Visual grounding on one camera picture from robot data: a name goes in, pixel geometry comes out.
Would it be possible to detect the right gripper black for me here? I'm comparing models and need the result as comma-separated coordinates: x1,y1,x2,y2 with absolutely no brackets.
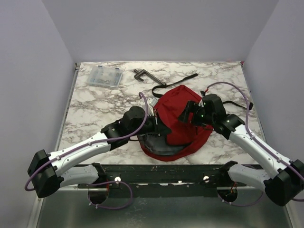
177,100,215,128

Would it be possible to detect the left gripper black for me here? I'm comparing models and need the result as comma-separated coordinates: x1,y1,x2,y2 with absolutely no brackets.
129,112,172,138

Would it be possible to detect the red backpack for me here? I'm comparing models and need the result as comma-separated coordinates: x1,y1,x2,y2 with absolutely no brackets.
140,73,253,162

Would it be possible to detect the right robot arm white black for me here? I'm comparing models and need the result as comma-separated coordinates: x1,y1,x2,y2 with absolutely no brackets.
178,94,304,206

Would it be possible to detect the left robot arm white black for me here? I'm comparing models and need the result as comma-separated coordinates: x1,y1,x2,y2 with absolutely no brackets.
25,106,171,198

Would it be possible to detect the clear plastic organizer box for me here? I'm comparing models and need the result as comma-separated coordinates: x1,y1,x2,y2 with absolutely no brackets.
86,66,123,88

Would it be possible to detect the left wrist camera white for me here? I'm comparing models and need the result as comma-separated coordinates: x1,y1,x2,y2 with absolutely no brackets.
148,97,158,107

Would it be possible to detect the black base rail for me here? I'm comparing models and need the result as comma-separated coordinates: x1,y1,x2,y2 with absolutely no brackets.
48,163,262,199

